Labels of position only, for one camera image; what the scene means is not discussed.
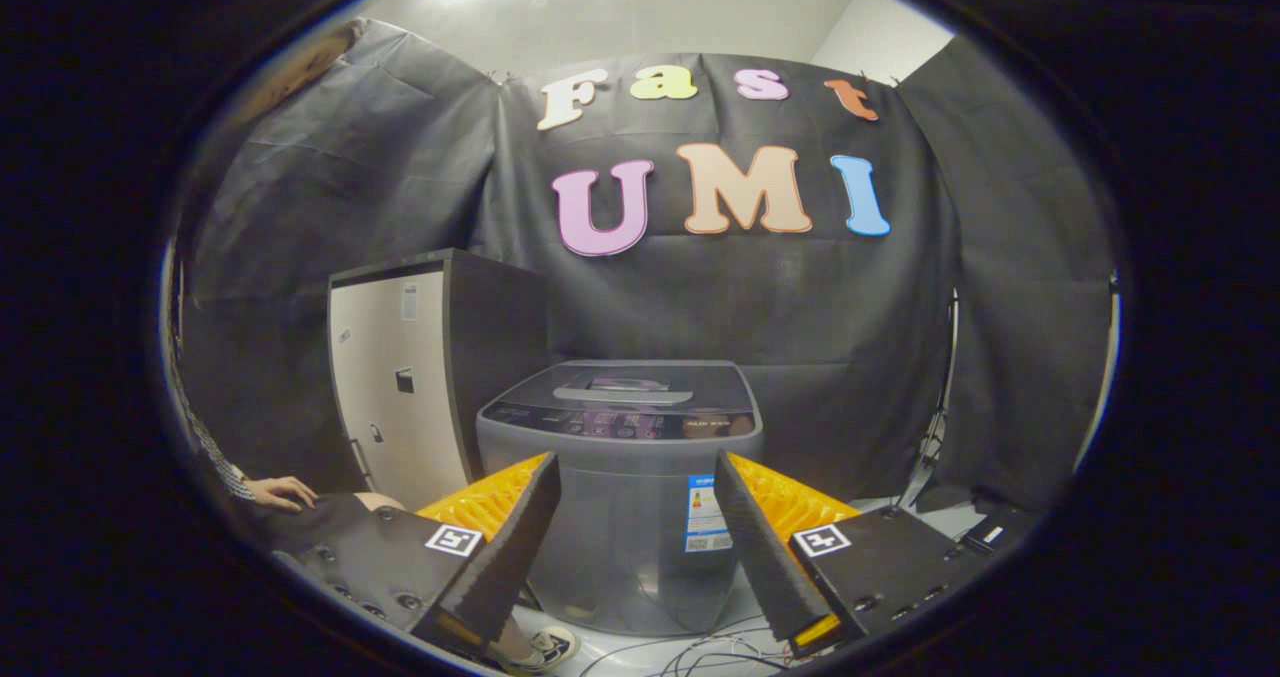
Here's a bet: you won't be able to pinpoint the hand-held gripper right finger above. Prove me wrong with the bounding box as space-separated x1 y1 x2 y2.
714 449 999 658

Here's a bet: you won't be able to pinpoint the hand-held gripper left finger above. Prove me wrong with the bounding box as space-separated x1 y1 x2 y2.
272 451 564 658

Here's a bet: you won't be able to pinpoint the grey washing machine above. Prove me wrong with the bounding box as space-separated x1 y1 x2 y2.
476 359 766 638

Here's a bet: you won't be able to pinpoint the person's white shoe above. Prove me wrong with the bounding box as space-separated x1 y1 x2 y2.
495 625 581 674

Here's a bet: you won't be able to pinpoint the person's leg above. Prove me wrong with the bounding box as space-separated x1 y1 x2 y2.
255 492 406 558

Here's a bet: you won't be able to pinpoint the beige cabinet with dark sides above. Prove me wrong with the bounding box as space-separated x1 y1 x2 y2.
327 248 549 513

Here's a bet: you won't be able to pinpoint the black light stand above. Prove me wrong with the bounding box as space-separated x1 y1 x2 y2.
895 292 959 510

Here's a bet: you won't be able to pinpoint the black box with white label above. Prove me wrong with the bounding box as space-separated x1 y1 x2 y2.
960 502 1041 556

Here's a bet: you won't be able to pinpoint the black backdrop cloth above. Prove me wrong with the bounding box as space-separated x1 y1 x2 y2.
175 17 1116 513

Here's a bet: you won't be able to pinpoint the tangled floor cables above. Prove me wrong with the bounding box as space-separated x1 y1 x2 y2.
580 612 801 677

